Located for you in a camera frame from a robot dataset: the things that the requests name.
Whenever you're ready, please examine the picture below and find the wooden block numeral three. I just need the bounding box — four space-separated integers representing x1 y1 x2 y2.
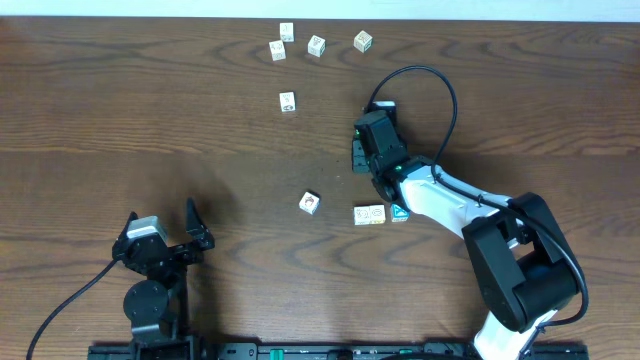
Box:
308 35 326 57

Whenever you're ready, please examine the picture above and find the yellow-sided wooden block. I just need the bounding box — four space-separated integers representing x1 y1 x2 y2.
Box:
369 204 386 224

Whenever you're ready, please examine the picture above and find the blue X wooden block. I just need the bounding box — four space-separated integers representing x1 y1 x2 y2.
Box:
390 204 410 223

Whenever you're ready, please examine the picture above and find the red picture wooden block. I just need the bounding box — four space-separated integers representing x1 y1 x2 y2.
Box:
299 192 320 215

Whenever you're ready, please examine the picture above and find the right black cable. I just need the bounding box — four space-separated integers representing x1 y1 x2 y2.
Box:
364 65 590 360

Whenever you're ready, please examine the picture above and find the left black cable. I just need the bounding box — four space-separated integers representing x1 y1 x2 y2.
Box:
25 257 121 360

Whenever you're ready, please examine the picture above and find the blue-sided smiley wooden block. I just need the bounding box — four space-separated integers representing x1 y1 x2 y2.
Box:
353 206 371 226

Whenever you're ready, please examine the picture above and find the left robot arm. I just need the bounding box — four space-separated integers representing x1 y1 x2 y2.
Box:
112 198 215 359

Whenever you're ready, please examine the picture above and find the black cable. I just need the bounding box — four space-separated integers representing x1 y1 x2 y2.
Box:
364 65 590 360
25 257 121 360

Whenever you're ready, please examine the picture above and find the top wooden block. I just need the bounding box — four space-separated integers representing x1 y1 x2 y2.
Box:
279 22 295 43

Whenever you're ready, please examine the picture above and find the wooden block soccer ball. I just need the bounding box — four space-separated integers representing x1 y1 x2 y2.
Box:
279 92 296 112

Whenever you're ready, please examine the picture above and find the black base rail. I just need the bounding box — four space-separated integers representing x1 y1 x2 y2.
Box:
87 341 591 360

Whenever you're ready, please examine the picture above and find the red-sided wooden block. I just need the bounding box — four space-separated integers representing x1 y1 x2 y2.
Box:
269 40 286 61

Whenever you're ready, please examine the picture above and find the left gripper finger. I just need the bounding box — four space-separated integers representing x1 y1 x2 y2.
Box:
186 198 215 250
117 211 138 244

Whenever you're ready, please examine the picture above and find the green-print wooden block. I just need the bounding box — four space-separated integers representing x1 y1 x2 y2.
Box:
353 30 373 53

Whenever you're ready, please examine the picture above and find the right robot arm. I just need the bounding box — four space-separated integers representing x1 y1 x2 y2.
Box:
353 110 588 359

